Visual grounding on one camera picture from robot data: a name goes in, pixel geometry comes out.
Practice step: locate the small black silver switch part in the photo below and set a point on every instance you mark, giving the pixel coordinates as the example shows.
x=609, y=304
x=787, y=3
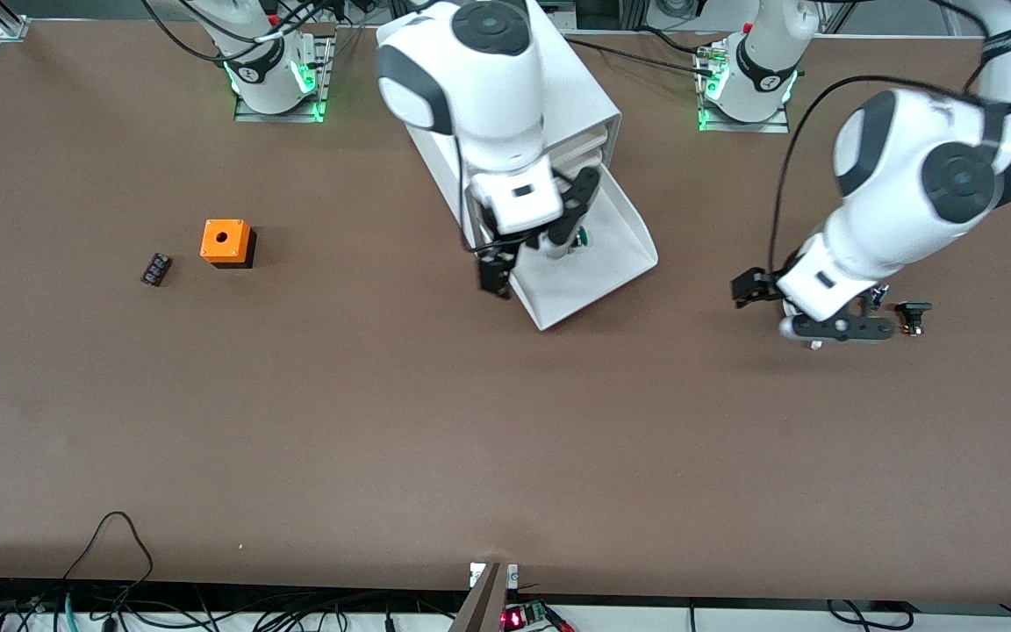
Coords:
x=879, y=294

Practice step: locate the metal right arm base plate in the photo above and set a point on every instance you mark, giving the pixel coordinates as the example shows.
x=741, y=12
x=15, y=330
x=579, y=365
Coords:
x=327, y=70

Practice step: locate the circuit board with red LED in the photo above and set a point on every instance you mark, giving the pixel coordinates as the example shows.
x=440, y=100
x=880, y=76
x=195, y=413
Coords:
x=514, y=619

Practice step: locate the orange button enclosure box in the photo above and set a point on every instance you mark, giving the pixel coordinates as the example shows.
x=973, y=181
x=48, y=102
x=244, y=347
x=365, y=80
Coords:
x=238, y=241

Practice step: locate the aluminium frame profile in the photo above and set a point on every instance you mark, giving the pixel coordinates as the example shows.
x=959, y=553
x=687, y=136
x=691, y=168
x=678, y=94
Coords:
x=5, y=22

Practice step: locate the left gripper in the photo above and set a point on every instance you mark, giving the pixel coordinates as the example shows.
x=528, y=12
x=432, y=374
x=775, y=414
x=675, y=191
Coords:
x=762, y=284

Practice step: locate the white drawer cabinet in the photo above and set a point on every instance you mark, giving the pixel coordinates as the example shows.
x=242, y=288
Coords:
x=589, y=88

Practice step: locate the dark purple cylindrical capacitor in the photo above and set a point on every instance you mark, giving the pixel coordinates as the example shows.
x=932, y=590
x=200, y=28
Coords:
x=156, y=269

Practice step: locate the black push button switch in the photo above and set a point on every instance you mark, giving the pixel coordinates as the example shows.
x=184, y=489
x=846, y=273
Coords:
x=913, y=309

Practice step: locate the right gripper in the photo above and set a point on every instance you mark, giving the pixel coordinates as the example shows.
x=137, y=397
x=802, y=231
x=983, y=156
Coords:
x=500, y=260

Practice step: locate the white plastic drawer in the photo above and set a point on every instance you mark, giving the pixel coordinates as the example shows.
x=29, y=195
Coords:
x=589, y=136
x=589, y=158
x=593, y=281

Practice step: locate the white metal post bracket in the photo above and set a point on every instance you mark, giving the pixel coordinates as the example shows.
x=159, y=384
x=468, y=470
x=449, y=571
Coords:
x=476, y=575

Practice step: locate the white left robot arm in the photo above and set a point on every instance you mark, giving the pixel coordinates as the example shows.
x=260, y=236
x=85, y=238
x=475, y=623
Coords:
x=909, y=184

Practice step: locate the grey brown camera post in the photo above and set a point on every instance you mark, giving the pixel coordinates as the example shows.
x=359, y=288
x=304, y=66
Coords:
x=483, y=606

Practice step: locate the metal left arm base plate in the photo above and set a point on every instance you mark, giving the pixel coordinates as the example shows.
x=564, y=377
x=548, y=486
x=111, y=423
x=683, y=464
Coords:
x=769, y=127

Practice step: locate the green mushroom push button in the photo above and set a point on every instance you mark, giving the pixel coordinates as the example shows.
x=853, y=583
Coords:
x=583, y=237

